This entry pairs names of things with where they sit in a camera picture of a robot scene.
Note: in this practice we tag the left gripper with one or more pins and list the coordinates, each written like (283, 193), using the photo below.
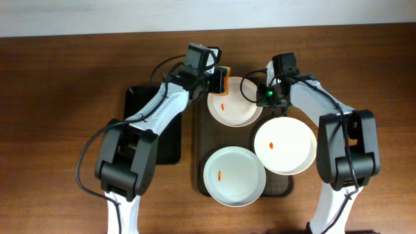
(220, 81)

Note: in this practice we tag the green and yellow sponge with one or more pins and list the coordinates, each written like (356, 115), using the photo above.
(228, 71)

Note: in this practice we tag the white plate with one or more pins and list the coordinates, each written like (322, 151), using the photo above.
(286, 146)
(233, 110)

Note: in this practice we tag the pale blue plate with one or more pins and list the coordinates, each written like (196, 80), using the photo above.
(234, 176)

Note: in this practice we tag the brown serving tray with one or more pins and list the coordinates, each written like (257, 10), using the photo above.
(209, 135)

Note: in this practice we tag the white plate top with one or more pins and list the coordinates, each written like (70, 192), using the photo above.
(233, 110)

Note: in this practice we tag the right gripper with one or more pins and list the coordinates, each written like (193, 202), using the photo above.
(271, 101)

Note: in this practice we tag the black rectangular tray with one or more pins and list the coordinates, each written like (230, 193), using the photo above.
(169, 146)

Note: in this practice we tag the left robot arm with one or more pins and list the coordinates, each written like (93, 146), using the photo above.
(127, 158)

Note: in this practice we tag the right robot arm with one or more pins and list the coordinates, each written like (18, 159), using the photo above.
(347, 154)

